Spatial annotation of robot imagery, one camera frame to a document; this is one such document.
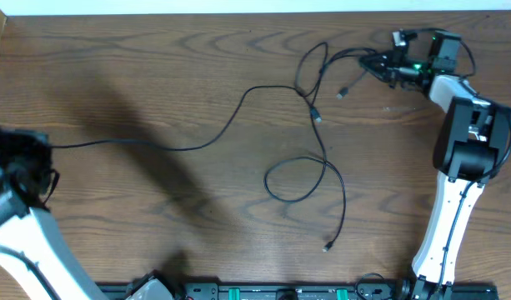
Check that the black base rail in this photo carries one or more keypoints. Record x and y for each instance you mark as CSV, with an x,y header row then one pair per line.
x,y
364,290

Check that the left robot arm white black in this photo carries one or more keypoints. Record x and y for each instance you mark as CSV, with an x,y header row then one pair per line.
x,y
32,248

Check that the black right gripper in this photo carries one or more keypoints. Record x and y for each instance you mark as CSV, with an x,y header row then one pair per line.
x,y
388,72

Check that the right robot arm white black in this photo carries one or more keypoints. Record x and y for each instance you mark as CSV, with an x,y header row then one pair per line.
x,y
473,144

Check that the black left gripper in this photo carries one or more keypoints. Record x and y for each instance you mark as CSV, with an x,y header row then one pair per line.
x,y
37,142

